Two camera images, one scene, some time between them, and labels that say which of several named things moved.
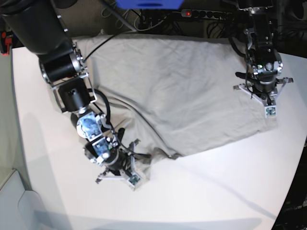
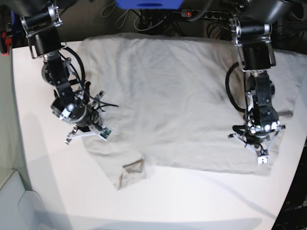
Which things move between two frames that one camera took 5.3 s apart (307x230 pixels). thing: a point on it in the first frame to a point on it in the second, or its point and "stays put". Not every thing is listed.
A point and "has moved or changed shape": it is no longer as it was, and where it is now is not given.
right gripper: x=266 y=86 to x=258 y=130
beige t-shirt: x=173 y=95 has moved or changed shape
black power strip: x=215 y=15 stays put
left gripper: x=119 y=161 to x=73 y=111
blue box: x=149 y=4 stays put
